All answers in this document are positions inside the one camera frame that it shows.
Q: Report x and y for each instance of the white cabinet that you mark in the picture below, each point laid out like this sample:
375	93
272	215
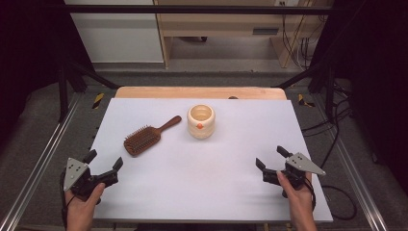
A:
118	35

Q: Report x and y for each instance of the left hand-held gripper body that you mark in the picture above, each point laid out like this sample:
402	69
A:
75	171

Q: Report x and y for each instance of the yellow black striped tape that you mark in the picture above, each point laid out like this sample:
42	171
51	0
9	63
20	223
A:
303	101
98	100

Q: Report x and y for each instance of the cream ribbed cup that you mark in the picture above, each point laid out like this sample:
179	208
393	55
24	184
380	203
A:
201	126

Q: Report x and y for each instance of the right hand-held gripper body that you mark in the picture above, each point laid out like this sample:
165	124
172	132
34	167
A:
303	163

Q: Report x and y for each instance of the person's right hand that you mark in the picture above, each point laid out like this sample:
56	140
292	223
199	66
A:
300	200

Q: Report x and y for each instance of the dark curtain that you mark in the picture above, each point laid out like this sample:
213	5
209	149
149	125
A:
29	48
375	64

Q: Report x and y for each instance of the black metal crossbar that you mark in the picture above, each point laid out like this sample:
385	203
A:
192	9

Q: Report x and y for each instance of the light wooden desk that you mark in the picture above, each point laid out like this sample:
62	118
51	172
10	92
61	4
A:
221	24

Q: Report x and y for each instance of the aluminium rail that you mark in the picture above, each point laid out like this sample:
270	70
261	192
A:
41	160
356	179

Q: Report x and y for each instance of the brown wooden hairbrush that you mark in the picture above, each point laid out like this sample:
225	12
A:
142	139

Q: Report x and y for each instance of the person's left hand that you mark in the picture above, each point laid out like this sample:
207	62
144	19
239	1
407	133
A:
80	210

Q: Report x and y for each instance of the black metal stand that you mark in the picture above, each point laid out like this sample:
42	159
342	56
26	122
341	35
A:
64	93
328	93

